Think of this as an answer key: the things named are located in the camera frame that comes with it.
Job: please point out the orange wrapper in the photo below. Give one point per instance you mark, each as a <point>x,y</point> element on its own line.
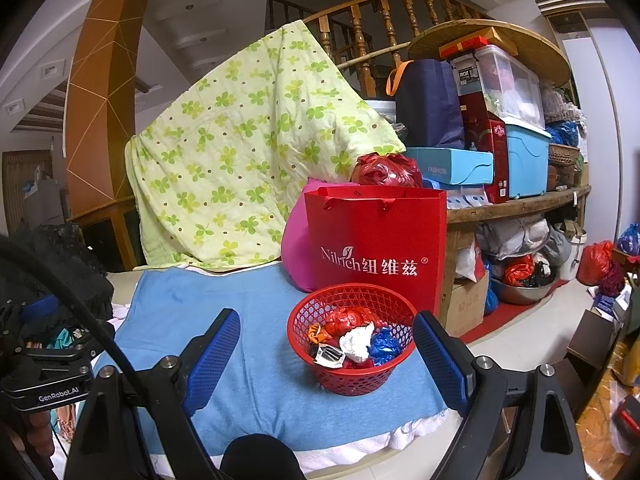
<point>315,332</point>

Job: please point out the red paper gift bag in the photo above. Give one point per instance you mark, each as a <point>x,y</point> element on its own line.
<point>375,230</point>

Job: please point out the steel basin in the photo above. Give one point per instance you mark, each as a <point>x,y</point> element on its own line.
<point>525,295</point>

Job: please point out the clear storage box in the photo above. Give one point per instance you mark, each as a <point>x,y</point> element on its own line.
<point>510,85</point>

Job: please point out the black clothing pile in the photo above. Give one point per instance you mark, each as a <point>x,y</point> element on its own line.
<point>65,265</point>

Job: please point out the teal shoebox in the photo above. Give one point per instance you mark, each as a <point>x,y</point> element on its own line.
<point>450,165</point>

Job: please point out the wicker basket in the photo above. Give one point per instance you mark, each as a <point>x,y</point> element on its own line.
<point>564,154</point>

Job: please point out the wooden door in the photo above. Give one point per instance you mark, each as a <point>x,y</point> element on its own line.
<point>15,185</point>

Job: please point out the small yellow carton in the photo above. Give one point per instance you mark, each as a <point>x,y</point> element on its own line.
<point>327,355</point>

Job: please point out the red mesh basket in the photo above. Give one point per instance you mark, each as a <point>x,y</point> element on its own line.
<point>350,382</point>

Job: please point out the green floral quilt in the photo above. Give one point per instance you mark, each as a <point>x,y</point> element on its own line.
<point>225,160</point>

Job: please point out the dark red box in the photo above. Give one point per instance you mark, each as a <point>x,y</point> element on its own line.
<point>487,160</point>

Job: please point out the white paper ball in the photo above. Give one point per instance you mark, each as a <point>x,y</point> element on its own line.
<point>355,342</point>

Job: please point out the orange wooden column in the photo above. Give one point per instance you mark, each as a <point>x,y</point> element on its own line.
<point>100,110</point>

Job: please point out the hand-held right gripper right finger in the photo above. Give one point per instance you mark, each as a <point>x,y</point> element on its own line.
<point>440,365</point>

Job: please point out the white plastic bag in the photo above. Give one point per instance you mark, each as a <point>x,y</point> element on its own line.
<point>510,235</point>

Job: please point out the light blue storage bin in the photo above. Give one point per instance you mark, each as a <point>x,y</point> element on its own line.
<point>525,160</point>

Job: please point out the blue blanket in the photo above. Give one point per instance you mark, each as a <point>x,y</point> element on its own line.
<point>260,400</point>

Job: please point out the navy tote bag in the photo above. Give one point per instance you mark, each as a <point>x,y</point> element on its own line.
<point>430,105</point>

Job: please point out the cardboard box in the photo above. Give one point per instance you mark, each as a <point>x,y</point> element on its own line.
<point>465,305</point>

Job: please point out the blue plastic bags bundle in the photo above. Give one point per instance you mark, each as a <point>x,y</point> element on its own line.
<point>562,132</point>

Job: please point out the person's left hand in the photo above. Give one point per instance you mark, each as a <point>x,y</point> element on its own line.
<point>37,430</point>

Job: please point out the small red plastic bag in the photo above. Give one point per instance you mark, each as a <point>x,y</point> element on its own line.
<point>517,270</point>

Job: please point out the blue plastic bag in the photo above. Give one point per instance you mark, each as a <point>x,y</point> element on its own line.
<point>385,345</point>
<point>630,240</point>

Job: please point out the pink pillow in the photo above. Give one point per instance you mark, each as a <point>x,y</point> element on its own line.
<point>295,245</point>

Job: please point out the round wooden tabletop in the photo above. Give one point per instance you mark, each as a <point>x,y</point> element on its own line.
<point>540,50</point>

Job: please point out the wooden table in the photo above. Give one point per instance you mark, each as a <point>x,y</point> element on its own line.
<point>515,207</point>

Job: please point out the dark wooden cabinet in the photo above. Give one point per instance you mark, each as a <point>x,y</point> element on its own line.
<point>105,240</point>

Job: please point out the red orange flat box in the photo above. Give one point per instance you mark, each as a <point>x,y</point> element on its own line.
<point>470,45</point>

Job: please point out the large red plastic bag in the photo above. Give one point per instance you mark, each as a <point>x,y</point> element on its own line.
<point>385,170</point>

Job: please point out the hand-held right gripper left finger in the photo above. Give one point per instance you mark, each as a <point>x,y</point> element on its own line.
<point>215,355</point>

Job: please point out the wooden stair railing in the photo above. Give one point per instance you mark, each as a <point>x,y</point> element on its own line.
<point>357,25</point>

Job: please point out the teal patterned cloth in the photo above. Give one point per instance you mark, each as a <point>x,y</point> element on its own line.
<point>62,337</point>

